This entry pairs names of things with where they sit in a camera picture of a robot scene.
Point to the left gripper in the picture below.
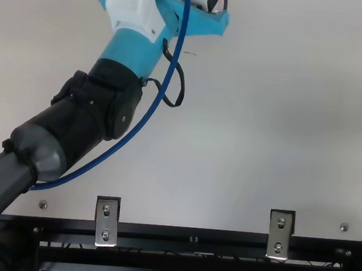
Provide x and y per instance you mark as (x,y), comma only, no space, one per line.
(134,53)

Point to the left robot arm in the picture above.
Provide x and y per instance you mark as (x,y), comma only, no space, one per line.
(75,124)

